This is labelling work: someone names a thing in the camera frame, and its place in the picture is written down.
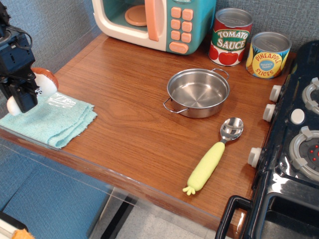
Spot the tomato sauce can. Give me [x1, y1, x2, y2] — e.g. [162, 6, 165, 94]
[209, 8, 253, 66]

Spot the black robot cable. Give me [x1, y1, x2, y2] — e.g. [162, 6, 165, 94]
[4, 24, 33, 50]

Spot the black toy stove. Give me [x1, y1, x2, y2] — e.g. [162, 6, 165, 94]
[216, 40, 319, 239]

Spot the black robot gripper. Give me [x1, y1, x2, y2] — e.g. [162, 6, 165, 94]
[0, 32, 39, 113]

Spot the pineapple slices can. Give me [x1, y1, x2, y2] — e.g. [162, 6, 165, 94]
[246, 32, 292, 79]

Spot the plush white brown mushroom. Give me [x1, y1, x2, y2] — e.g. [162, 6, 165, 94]
[6, 67, 59, 116]

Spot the spoon with yellow handle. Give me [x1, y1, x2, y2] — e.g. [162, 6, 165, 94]
[182, 117, 244, 196]

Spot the orange object at corner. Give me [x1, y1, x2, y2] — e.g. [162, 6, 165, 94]
[11, 229, 35, 239]

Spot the teal toy microwave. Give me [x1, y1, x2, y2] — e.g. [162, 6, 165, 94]
[92, 0, 216, 55]

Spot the light blue cloth napkin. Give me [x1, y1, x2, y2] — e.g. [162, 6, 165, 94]
[0, 92, 97, 149]

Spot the small steel pot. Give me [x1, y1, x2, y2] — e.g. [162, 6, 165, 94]
[163, 68, 230, 119]

